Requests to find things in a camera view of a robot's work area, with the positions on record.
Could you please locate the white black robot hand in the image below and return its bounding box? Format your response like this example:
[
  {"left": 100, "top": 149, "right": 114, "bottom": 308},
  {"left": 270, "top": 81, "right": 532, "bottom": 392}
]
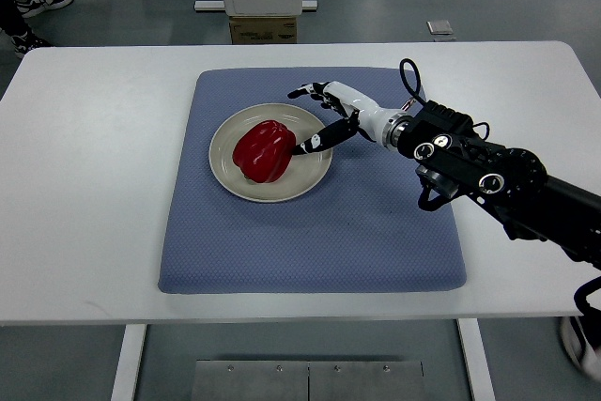
[{"left": 288, "top": 81, "right": 411, "bottom": 156}]

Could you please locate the red bell pepper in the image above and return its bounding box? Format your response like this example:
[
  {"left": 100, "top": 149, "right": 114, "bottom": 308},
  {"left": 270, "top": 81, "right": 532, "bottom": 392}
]
[{"left": 232, "top": 120, "right": 297, "bottom": 183}]

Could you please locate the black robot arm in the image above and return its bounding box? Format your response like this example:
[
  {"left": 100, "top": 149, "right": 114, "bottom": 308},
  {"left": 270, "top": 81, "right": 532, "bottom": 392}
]
[{"left": 394, "top": 58, "right": 600, "bottom": 268}]

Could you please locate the cream round plate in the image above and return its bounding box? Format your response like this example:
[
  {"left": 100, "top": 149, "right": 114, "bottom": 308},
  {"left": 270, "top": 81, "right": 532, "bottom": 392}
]
[{"left": 208, "top": 103, "right": 332, "bottom": 203}]

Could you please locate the grey floor plate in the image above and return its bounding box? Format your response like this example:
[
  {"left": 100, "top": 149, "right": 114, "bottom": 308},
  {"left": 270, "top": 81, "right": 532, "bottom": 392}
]
[{"left": 426, "top": 20, "right": 454, "bottom": 36}]

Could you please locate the metal plate under table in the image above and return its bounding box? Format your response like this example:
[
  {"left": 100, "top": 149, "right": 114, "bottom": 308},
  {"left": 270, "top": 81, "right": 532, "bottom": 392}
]
[{"left": 192, "top": 360, "right": 426, "bottom": 400}]

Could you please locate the blue quilted mat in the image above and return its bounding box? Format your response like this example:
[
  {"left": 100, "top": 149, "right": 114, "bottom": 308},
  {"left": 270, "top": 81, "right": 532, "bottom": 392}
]
[{"left": 158, "top": 67, "right": 467, "bottom": 294}]

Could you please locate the cardboard box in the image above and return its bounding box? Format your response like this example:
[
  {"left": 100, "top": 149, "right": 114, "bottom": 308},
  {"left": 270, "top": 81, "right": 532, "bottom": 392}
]
[{"left": 229, "top": 17, "right": 298, "bottom": 45}]

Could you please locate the white right table leg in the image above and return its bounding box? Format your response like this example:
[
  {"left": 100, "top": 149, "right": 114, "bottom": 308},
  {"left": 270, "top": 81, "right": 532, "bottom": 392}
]
[{"left": 456, "top": 318, "right": 496, "bottom": 401}]

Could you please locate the white table leg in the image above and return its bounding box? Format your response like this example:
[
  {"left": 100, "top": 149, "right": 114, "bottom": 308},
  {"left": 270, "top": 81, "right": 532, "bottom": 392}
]
[
  {"left": 110, "top": 324, "right": 146, "bottom": 401},
  {"left": 456, "top": 318, "right": 496, "bottom": 401}
]

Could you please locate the sneaker at right edge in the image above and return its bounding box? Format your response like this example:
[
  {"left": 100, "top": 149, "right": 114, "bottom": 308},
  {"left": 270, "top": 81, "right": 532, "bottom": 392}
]
[{"left": 560, "top": 316, "right": 600, "bottom": 382}]

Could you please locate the white left table leg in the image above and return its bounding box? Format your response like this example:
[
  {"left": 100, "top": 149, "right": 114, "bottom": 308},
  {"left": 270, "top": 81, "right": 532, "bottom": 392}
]
[{"left": 110, "top": 324, "right": 146, "bottom": 401}]

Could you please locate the black white sneaker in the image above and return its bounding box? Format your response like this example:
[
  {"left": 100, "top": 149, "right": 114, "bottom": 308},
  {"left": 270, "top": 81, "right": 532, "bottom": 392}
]
[
  {"left": 11, "top": 32, "right": 52, "bottom": 59},
  {"left": 14, "top": 0, "right": 73, "bottom": 19}
]

